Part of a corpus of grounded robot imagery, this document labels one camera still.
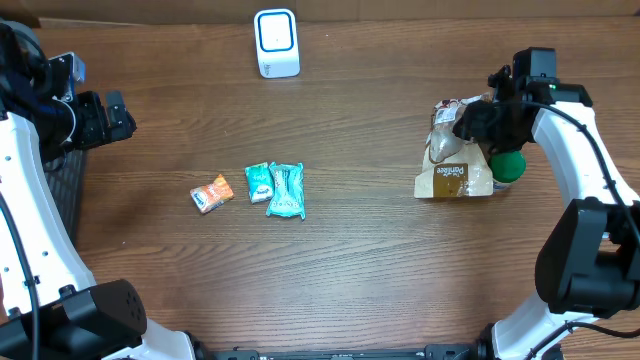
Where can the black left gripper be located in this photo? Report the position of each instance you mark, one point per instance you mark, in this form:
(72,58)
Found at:
(101,129)

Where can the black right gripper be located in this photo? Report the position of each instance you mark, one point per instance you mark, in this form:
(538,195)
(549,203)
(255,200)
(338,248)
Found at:
(475,128)

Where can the green lid jar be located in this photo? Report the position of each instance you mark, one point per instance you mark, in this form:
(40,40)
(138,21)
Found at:
(506,169)

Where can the beige brown snack bag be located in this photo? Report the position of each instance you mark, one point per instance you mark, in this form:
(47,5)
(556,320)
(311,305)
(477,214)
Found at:
(452,167)

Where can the orange snack packet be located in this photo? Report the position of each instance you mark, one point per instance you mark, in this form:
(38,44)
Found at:
(211,196)

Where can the small teal white packet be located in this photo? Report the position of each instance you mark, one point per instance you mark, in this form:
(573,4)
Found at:
(260,182)

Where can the teal snack packet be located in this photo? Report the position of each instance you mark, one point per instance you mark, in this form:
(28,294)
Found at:
(288,199)

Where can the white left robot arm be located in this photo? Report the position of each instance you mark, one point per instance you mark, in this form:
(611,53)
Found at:
(55,307)

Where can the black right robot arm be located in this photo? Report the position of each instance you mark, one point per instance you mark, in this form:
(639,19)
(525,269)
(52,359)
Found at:
(588,268)

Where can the white barcode scanner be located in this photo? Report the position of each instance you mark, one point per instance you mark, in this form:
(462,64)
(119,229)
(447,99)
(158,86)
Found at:
(277,45)

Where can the grey plastic mesh basket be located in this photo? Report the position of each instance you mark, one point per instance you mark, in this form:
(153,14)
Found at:
(64,174)

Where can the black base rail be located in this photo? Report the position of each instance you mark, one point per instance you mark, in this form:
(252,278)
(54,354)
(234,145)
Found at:
(325,355)

